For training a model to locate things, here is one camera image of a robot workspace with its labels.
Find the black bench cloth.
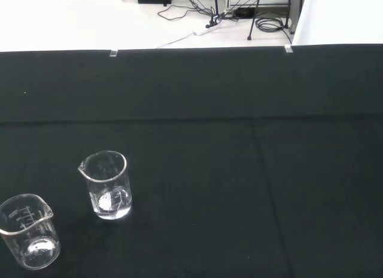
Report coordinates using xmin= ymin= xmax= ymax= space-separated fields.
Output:
xmin=0 ymin=44 xmax=383 ymax=278

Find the white power strip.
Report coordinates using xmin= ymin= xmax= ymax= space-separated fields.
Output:
xmin=193 ymin=22 xmax=224 ymax=37

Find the black tripod leg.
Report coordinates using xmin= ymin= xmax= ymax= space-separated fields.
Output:
xmin=247 ymin=0 xmax=263 ymax=41

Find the black power adapter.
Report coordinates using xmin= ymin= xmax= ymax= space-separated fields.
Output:
xmin=233 ymin=7 xmax=256 ymax=18

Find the pale board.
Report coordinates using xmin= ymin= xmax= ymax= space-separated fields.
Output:
xmin=291 ymin=0 xmax=383 ymax=47

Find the white power strip cable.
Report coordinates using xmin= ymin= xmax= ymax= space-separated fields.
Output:
xmin=154 ymin=31 xmax=197 ymax=50

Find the long black floor cable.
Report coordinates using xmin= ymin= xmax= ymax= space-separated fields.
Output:
xmin=157 ymin=2 xmax=217 ymax=22

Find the coiled black cable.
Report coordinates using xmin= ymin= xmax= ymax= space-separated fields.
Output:
xmin=255 ymin=16 xmax=293 ymax=34

